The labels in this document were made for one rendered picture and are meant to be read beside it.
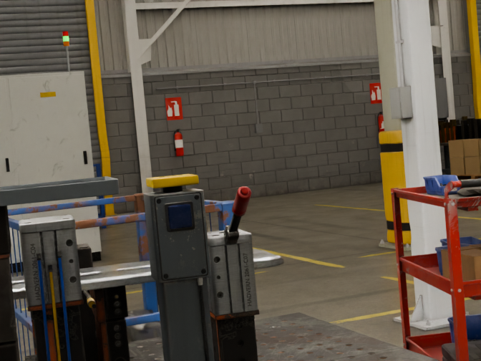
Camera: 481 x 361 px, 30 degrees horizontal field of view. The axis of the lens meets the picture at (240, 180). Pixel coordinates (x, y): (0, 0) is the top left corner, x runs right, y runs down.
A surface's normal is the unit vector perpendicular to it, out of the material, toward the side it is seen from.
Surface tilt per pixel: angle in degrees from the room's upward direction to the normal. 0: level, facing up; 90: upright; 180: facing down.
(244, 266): 90
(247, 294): 90
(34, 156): 90
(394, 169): 90
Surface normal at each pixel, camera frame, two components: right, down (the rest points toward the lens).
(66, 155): 0.39, 0.01
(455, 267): 0.11, 0.04
